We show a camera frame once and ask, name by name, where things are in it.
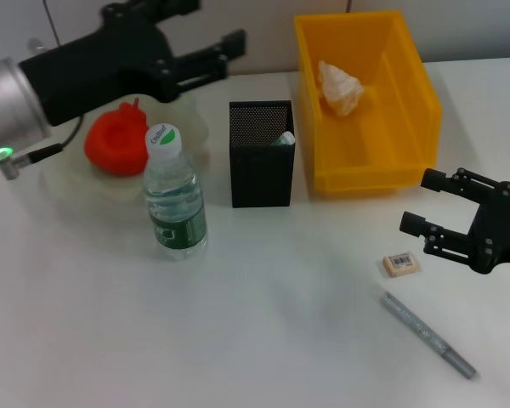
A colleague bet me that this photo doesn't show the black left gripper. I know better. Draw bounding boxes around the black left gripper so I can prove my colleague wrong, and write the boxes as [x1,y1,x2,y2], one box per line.
[19,0,248,128]

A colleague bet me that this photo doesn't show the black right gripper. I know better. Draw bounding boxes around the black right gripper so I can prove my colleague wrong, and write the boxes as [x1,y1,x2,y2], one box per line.
[399,167,510,275]

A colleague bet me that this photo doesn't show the white paper ball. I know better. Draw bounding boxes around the white paper ball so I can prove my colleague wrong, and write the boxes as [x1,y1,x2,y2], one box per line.
[317,59,369,118]

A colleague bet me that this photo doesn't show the clear bottle with green label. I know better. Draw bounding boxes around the clear bottle with green label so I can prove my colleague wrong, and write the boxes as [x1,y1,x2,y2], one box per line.
[143,122,209,261]

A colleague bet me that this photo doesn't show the beige eraser with barcode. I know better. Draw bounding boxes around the beige eraser with barcode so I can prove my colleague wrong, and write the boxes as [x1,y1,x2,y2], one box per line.
[382,250,422,280]

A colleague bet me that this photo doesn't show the pale green glass fruit plate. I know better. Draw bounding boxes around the pale green glass fruit plate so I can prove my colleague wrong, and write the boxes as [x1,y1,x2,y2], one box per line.
[37,87,210,213]

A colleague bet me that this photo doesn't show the grey pen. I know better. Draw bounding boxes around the grey pen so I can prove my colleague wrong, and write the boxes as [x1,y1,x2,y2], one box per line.
[371,285,478,379]

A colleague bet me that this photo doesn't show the black mesh pen holder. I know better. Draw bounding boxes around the black mesh pen holder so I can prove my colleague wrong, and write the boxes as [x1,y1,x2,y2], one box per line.
[228,99,298,209]

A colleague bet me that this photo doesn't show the yellow plastic bin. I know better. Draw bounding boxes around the yellow plastic bin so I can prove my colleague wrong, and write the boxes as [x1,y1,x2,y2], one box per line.
[293,9,444,197]

